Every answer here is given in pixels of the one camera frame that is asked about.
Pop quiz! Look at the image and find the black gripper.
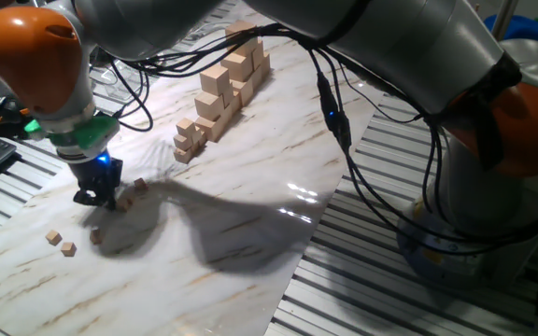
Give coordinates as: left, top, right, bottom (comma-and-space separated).
67, 152, 124, 212

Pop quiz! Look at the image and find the aluminium frame post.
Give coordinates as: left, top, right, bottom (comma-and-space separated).
490, 0, 520, 42

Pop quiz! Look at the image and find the green gripper mounting adapter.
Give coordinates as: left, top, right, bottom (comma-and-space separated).
23, 114, 121, 151

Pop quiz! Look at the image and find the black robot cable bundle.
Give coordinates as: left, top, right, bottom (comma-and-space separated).
89, 22, 538, 256

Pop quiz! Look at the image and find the white marble pattern board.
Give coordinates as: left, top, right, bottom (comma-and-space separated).
0, 8, 387, 336

